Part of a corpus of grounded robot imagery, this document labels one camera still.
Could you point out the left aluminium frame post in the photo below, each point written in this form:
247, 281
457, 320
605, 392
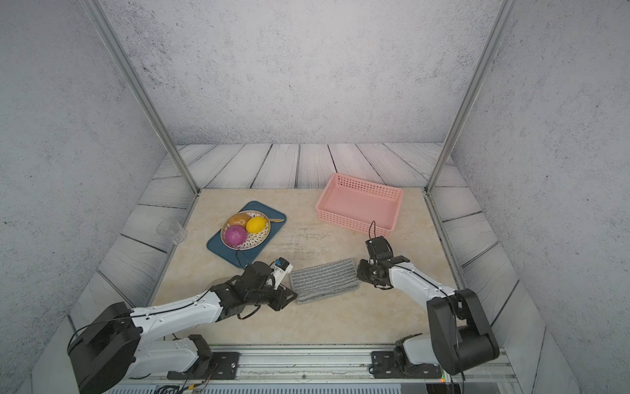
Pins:
107, 34

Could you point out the aluminium frame post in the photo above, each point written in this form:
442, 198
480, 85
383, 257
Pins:
107, 34
484, 63

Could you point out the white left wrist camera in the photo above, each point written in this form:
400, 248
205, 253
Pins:
281, 267

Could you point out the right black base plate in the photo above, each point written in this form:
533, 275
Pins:
395, 365

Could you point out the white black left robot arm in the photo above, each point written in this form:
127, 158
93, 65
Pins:
125, 343

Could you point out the clear glass oval dish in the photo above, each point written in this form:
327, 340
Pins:
220, 282

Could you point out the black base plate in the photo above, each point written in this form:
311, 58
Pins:
395, 365
221, 367

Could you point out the pink plastic basket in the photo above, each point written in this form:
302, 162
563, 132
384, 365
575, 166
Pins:
360, 205

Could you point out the yellow lemon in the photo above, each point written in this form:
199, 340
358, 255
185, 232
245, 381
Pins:
256, 225

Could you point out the right aluminium frame post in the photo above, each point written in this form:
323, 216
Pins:
484, 63

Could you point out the brown round fruit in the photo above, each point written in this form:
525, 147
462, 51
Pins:
239, 219

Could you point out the dark teal tray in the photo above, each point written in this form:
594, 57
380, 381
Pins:
242, 258

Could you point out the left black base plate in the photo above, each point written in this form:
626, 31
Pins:
221, 367

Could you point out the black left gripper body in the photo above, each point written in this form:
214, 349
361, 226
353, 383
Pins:
261, 298

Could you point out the grey striped square dishcloth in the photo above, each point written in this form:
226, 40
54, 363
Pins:
324, 281

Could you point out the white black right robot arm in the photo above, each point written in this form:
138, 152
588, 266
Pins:
460, 336

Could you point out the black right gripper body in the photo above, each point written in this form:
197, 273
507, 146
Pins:
367, 272

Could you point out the purple round fruit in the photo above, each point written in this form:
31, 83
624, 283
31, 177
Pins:
235, 235

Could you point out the clear plastic cup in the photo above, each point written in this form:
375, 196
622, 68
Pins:
172, 230

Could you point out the aluminium front rail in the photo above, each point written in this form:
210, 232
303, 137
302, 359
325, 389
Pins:
324, 369

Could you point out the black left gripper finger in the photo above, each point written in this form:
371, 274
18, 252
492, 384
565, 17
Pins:
279, 304
285, 295

